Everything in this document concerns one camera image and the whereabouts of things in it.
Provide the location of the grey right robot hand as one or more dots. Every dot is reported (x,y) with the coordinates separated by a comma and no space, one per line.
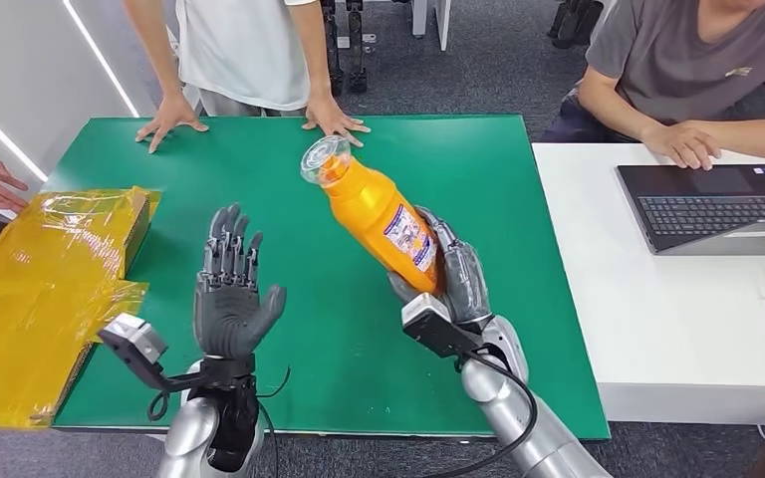
(465,284)

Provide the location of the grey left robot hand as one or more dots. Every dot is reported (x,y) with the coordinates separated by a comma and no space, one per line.
(227,316)

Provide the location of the orange bottle with label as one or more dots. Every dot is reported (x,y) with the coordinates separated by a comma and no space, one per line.
(366,204)

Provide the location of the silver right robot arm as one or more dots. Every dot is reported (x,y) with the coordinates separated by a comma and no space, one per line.
(508,409)

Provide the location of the green table mat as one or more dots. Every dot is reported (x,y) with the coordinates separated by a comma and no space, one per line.
(330,369)

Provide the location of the yellow plastic wrapped box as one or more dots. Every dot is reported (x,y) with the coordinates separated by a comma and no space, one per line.
(33,290)

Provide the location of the standing person's right hand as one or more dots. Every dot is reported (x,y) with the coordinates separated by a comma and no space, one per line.
(170,117)

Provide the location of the standing person's hand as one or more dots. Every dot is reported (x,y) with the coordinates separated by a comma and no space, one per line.
(170,117)
(328,117)

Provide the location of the white desk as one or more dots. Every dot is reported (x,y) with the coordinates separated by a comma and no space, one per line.
(673,316)

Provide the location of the standing person's left hand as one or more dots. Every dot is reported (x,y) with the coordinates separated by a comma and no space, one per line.
(328,117)

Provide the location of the dark grey laptop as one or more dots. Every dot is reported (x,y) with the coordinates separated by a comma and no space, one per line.
(712,208)

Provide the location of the seated person's hand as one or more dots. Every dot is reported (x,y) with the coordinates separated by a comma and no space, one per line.
(683,142)

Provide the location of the black robot leg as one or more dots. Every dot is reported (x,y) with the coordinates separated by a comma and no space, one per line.
(355,46)
(332,46)

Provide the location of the white furniture leg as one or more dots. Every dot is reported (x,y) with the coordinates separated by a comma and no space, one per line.
(442,20)

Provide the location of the standing person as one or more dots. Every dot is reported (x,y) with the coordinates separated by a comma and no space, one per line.
(244,46)

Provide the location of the black equipment on floor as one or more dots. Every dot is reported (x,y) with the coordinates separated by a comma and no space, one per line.
(577,23)

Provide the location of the seated person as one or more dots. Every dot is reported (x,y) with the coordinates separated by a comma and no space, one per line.
(679,59)

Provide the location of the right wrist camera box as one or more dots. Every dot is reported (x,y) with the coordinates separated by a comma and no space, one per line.
(432,323)

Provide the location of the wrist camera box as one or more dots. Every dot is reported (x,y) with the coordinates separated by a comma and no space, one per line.
(133,336)
(432,323)

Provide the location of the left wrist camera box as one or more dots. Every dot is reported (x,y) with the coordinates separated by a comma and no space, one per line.
(133,336)

